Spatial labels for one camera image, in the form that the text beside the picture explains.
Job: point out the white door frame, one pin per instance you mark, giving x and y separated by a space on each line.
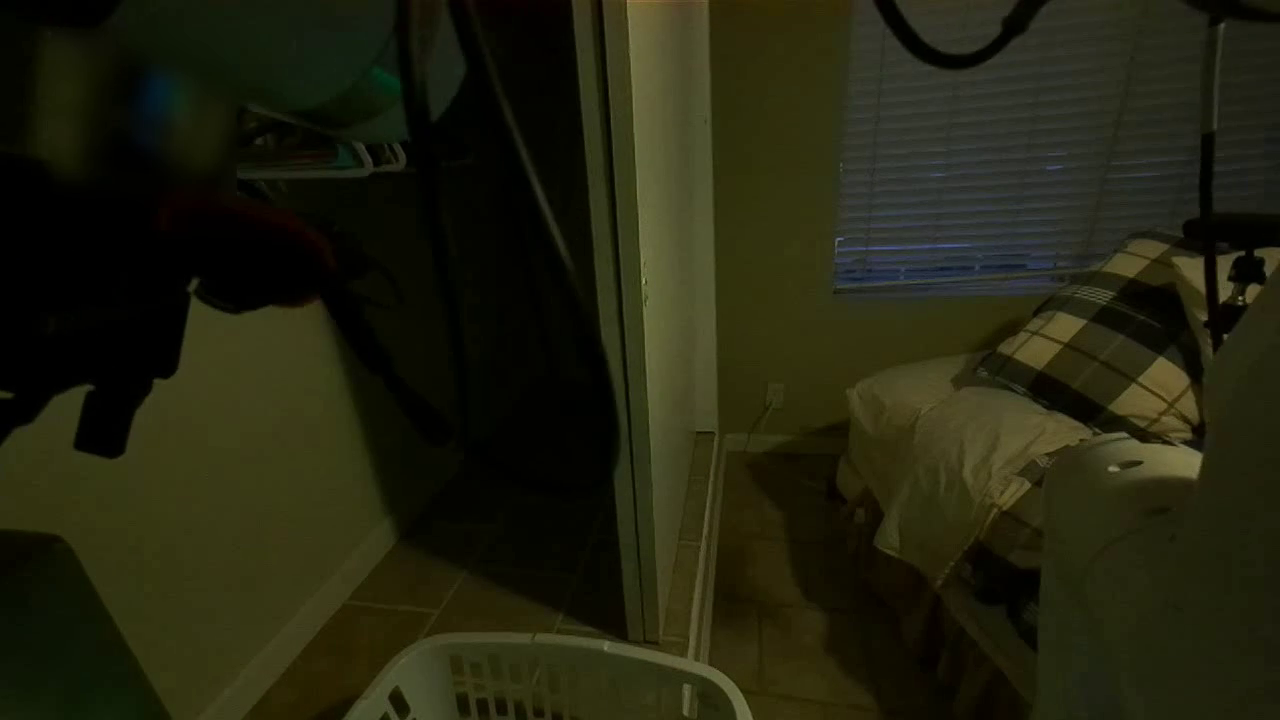
664 267

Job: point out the bed with white sheet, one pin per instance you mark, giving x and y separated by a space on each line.
944 442

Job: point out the black stand pole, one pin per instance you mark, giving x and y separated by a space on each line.
1211 163

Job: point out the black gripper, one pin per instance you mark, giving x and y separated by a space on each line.
80 283

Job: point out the white plastic laundry basket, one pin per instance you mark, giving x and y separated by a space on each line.
533 673

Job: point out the window blinds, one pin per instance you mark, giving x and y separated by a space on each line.
1040 145

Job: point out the plaid pillow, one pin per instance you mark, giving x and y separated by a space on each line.
1104 346

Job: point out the large white rounded object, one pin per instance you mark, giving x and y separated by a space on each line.
1147 584

